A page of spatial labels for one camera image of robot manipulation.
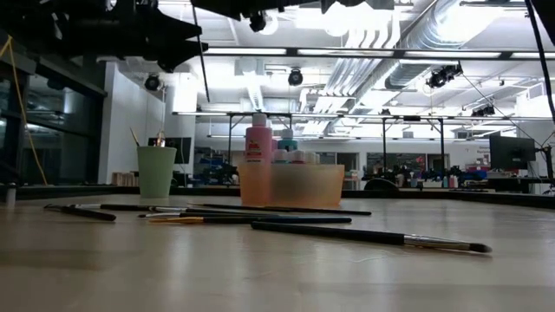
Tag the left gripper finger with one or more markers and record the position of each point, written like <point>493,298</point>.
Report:
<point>173,26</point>
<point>182,52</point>

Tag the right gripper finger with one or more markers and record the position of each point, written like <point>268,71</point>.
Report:
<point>217,6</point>

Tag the large teal paint bottle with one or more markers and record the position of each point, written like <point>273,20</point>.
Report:
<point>287,141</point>

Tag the small white-capped paint bottle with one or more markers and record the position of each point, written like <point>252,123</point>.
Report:
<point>280,156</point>

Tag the long white light bar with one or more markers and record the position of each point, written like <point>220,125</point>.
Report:
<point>347,52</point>

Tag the blue bin storage shelf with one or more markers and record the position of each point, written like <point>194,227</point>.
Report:
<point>217,167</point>

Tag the pale green ribbed cup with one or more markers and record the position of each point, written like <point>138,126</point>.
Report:
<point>156,173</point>

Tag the stack of wooden blocks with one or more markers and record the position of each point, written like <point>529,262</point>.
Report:
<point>126,178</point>

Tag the black spotlight cluster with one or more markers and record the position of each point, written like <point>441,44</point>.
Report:
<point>442,76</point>
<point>482,111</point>

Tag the small white cylinder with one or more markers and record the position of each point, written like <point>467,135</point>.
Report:
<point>9,195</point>

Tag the orange translucent plastic bin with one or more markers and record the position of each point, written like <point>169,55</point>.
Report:
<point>303,186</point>

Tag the black rounded chair back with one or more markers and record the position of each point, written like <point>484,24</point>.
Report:
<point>380,185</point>

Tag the blue storage bin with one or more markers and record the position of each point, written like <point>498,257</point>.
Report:
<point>474,174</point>

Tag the black computer monitor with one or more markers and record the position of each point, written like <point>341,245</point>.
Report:
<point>511,151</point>

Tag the black ceiling-mounted camera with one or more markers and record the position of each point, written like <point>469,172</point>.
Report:
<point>295,77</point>
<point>152,82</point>

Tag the black wall monitor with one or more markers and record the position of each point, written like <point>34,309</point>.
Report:
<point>182,149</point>

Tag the black background rig frame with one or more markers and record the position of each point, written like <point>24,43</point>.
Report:
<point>303,114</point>

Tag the black aluminium rig frame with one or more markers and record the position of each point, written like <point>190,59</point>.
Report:
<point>498,200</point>

